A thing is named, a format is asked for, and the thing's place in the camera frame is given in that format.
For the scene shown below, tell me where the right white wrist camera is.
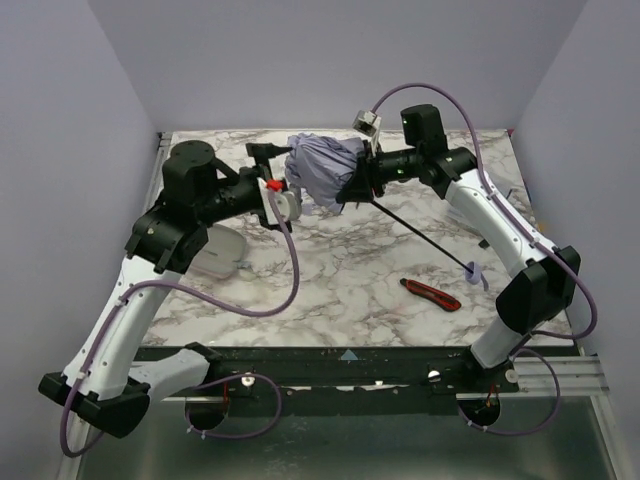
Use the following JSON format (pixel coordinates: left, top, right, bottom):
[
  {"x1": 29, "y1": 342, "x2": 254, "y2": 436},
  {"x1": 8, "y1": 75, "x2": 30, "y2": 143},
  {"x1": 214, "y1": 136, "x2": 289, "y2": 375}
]
[{"x1": 352, "y1": 110, "x2": 381, "y2": 152}]

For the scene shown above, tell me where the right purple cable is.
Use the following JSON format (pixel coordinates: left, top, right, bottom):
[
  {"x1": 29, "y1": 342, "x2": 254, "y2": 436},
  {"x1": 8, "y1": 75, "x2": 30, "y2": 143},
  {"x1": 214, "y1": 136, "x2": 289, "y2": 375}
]
[{"x1": 372, "y1": 82, "x2": 599, "y2": 436}]

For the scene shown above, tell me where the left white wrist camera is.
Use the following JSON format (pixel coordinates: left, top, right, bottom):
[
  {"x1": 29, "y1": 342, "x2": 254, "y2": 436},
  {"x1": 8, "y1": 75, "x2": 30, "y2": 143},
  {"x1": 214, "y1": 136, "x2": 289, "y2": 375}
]
[{"x1": 258, "y1": 178, "x2": 302, "y2": 226}]

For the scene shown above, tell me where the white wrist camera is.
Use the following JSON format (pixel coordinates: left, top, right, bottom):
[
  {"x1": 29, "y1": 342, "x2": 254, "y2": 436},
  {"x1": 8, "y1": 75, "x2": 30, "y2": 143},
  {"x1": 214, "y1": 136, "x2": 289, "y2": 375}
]
[
  {"x1": 258, "y1": 178, "x2": 302, "y2": 226},
  {"x1": 352, "y1": 110, "x2": 381, "y2": 152}
]

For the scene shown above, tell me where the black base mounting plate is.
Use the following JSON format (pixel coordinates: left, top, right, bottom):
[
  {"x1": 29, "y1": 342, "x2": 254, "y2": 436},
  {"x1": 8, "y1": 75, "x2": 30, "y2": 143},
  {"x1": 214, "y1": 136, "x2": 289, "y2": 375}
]
[{"x1": 169, "y1": 347, "x2": 518, "y2": 417}]

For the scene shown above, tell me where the pink zippered umbrella case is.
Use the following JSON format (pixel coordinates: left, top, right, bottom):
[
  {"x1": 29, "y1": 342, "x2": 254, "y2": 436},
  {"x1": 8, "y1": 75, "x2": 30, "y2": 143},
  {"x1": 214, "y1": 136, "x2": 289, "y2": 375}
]
[{"x1": 189, "y1": 224, "x2": 248, "y2": 279}]

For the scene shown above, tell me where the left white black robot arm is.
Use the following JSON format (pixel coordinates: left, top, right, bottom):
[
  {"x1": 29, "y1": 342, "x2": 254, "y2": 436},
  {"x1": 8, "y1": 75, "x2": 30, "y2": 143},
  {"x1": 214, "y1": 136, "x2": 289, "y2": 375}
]
[{"x1": 38, "y1": 140, "x2": 300, "y2": 442}]

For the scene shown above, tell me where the red black utility knife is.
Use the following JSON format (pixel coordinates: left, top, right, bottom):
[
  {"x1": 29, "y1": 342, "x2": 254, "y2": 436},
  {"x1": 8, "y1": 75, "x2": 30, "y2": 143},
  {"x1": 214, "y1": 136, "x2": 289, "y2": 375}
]
[{"x1": 399, "y1": 278, "x2": 461, "y2": 312}]

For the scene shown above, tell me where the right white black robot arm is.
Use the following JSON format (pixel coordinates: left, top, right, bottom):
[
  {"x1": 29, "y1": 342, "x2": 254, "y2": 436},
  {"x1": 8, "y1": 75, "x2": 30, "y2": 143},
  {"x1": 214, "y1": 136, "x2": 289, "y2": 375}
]
[{"x1": 337, "y1": 104, "x2": 581, "y2": 370}]

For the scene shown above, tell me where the lavender umbrella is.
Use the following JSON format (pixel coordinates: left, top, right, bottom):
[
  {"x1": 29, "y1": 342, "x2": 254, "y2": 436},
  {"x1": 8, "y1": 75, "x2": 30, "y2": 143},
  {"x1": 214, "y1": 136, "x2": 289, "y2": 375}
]
[{"x1": 282, "y1": 131, "x2": 494, "y2": 292}]

